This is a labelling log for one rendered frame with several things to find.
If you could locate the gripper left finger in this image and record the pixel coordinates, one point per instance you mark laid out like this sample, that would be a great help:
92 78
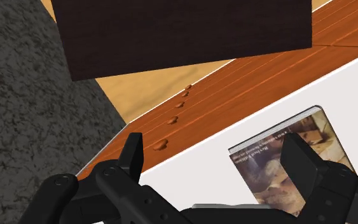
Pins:
126 189

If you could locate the orange wooden chest of drawers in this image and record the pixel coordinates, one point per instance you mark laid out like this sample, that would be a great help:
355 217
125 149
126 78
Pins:
234 90

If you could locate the book with brown picture cover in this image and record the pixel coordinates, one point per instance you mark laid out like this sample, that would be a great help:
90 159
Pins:
259 167

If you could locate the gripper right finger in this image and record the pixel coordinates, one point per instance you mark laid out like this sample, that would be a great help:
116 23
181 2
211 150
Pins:
327 186

